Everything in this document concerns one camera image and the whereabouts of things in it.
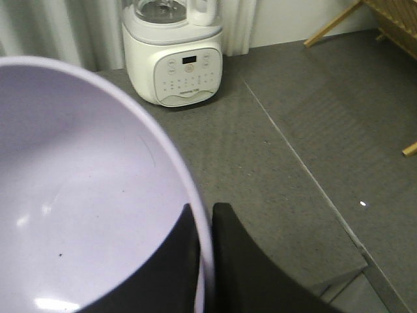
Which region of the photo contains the purple plastic bowl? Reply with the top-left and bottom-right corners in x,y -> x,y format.
1,56 -> 215,312

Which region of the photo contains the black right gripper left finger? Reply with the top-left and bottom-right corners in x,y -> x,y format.
80,203 -> 200,312

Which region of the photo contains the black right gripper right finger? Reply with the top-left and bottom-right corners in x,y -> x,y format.
212,203 -> 338,312

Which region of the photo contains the white pleated curtain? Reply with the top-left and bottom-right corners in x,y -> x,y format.
1,1 -> 256,72

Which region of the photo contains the white soy milk maker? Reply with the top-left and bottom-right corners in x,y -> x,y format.
121,1 -> 223,108

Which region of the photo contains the wooden rack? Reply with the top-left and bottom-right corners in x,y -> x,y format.
303,0 -> 417,158

